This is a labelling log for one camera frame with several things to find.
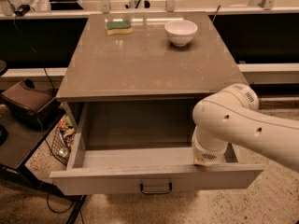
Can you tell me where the grey top drawer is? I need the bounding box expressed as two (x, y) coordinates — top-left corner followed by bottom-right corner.
(50, 100), (263, 195)

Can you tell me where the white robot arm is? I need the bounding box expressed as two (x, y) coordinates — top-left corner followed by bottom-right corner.
(192, 84), (299, 172)

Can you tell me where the grey drawer cabinet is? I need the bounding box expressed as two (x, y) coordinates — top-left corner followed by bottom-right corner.
(55, 11), (250, 147)

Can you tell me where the white bowl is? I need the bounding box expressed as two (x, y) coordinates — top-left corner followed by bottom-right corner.
(164, 20), (198, 47)

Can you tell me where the green yellow sponge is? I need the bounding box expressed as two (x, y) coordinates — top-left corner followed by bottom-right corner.
(106, 21), (133, 35)

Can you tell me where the black side cart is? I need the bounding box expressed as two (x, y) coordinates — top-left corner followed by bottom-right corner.
(0, 109), (86, 224)

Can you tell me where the black power adapter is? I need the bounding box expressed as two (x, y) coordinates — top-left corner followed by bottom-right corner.
(14, 5), (30, 16)

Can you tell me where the wire basket with snacks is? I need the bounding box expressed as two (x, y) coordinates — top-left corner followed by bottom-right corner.
(50, 115), (76, 165)

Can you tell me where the black floor cable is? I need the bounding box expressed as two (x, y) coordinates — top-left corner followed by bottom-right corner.
(45, 193), (85, 224)

